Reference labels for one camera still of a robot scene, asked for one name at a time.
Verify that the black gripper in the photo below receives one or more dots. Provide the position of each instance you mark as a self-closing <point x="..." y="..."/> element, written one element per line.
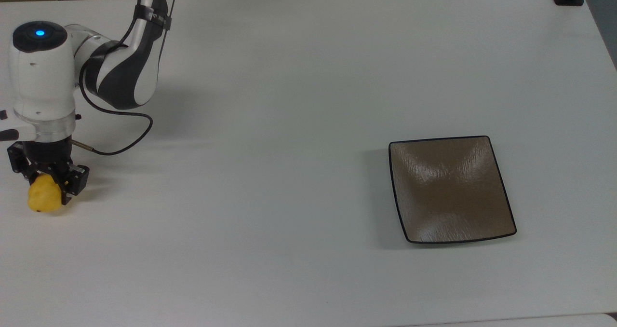
<point x="48" y="154"/>

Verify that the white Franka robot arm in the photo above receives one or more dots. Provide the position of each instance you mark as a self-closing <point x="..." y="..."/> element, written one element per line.
<point x="130" y="71"/>

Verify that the brown square ceramic plate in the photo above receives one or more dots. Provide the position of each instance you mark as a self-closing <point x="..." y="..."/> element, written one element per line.
<point x="450" y="192"/>

